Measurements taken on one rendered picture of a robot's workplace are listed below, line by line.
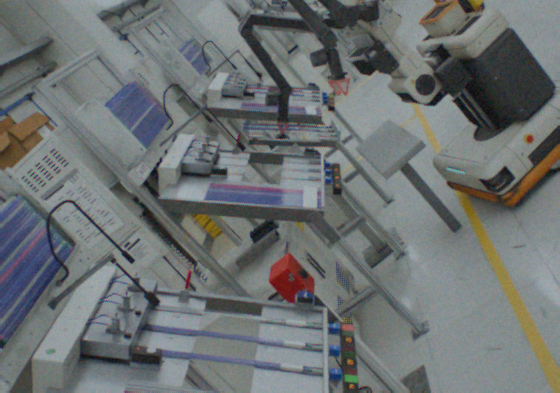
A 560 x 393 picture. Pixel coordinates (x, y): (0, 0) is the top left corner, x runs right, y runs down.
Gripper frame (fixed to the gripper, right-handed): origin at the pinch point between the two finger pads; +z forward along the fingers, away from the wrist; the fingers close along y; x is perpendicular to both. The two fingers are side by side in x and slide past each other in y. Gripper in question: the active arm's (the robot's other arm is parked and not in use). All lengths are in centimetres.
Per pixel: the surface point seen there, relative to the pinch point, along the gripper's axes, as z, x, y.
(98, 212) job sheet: 22, -82, 73
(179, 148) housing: 3, -51, 31
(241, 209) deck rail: 17, -20, 78
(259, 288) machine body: 55, -11, 75
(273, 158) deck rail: 11.5, -4.6, 11.5
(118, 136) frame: -10, -74, 65
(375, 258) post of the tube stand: 73, 57, -5
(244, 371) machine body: 100, -16, 70
